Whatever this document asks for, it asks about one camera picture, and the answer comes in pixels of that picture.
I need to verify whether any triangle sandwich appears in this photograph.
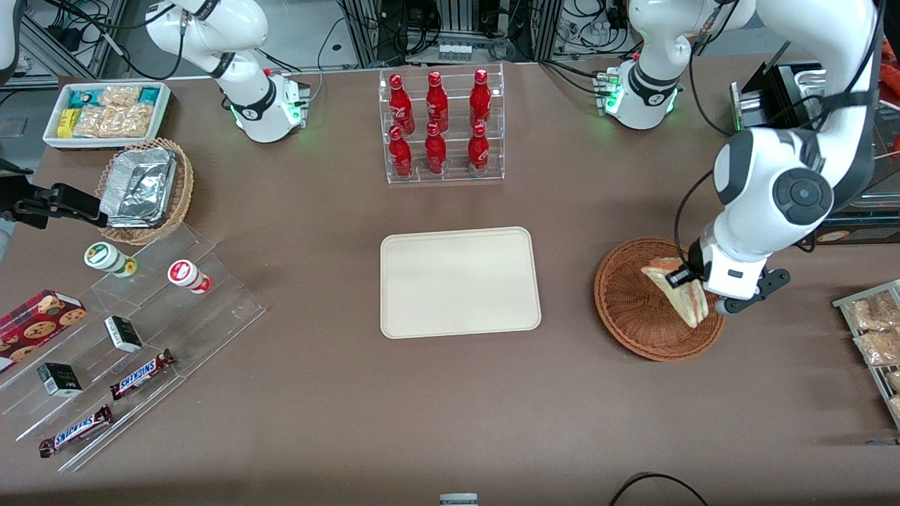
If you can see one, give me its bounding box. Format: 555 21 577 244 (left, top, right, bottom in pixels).
641 257 710 330

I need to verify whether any brown round wicker basket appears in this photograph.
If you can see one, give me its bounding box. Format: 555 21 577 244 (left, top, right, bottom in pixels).
594 238 726 363

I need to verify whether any light wicker basket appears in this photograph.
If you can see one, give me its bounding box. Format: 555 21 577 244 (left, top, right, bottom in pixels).
94 138 195 246

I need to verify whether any beige plastic tray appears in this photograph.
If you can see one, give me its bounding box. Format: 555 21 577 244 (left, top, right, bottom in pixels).
380 226 543 340

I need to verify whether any white snack bin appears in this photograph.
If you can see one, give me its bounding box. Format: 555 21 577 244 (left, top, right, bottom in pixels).
43 81 174 153

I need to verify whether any green lid cup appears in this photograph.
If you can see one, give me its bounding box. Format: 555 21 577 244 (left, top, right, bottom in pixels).
84 241 139 279

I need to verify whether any stack of foil trays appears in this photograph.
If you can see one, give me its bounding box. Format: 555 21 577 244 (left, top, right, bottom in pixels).
99 145 177 229

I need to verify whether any large rice cracker bag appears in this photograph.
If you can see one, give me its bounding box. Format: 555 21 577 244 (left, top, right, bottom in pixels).
73 104 154 139

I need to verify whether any small rice cracker bag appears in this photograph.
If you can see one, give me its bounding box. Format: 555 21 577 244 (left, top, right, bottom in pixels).
98 85 142 108

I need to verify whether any red cookie box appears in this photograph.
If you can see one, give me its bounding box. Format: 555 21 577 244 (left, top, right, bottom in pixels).
0 289 88 375

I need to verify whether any red lid cup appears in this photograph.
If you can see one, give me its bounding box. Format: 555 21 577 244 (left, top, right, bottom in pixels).
167 259 212 295

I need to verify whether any small black box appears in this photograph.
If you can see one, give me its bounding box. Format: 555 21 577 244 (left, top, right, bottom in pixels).
37 362 84 398
103 315 144 353

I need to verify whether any black food warmer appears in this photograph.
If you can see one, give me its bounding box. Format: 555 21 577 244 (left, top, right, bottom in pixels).
730 60 900 247

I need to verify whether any clear acrylic stepped display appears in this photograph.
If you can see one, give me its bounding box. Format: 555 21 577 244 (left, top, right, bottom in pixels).
0 223 267 474

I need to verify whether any Snickers bar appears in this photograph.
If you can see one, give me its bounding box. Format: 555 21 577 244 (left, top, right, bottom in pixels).
110 349 176 401
39 404 114 459

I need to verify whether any steel warmer pan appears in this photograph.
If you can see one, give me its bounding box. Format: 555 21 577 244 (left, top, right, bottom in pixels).
791 67 826 96

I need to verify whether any red cola bottle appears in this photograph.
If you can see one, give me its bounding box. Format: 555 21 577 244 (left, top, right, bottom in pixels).
426 70 449 131
467 123 491 177
469 68 492 128
424 122 448 176
389 73 416 134
388 125 414 179

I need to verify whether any red sausage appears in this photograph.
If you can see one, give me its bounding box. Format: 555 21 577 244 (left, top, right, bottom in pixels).
879 63 900 108

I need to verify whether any clear acrylic bottle rack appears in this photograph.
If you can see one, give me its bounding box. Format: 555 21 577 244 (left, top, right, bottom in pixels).
378 63 506 186

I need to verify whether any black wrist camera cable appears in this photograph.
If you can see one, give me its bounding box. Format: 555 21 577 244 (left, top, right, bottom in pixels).
674 169 715 262

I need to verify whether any grey wire rack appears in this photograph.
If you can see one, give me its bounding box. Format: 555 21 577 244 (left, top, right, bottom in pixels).
832 280 900 431

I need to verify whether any aluminium frame with cables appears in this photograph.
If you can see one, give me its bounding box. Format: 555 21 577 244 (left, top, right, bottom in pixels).
20 0 129 79

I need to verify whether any black cable loop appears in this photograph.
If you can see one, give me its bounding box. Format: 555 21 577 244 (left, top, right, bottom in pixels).
607 472 712 506

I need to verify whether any aluminium frame rack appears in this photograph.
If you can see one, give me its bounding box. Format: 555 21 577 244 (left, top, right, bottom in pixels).
336 0 586 68

